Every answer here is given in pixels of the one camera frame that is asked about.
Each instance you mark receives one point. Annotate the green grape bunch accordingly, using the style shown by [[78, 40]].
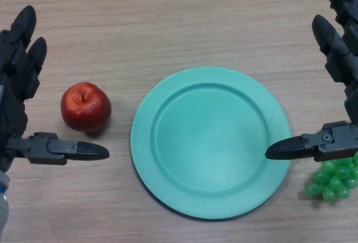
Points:
[[335, 183]]

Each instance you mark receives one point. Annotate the red apple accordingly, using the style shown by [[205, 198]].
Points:
[[85, 107]]

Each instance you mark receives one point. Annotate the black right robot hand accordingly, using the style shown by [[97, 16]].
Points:
[[344, 56]]

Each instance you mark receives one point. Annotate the green round plate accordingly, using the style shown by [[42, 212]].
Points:
[[209, 148]]

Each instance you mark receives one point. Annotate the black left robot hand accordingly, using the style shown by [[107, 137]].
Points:
[[14, 86]]

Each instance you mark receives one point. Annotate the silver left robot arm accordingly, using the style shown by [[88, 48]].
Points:
[[2, 198]]

